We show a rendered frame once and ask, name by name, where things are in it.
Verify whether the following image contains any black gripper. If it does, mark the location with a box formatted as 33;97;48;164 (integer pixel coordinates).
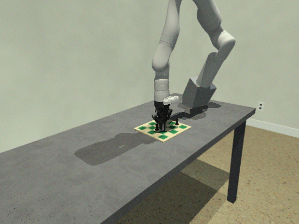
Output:
152;101;173;131

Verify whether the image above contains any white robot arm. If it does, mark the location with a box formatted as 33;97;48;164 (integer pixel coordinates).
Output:
152;0;236;105

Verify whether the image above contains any green and cream chessboard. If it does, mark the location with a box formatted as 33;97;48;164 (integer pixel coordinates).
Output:
134;119;192;143

